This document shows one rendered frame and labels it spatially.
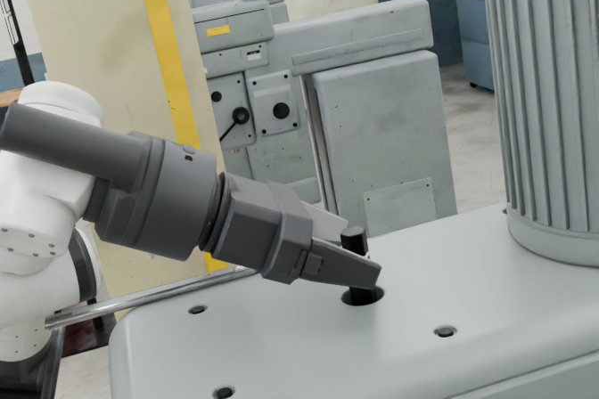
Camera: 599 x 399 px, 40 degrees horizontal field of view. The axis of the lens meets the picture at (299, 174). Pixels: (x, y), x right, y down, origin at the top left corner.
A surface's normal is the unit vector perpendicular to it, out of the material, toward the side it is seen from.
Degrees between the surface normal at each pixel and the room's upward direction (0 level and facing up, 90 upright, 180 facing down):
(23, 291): 85
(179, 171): 51
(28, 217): 58
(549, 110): 90
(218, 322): 0
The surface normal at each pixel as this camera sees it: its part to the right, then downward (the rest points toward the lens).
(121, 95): 0.25, 0.25
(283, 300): -0.18, -0.94
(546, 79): -0.76, 0.33
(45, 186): 0.35, -0.35
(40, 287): 0.52, 0.13
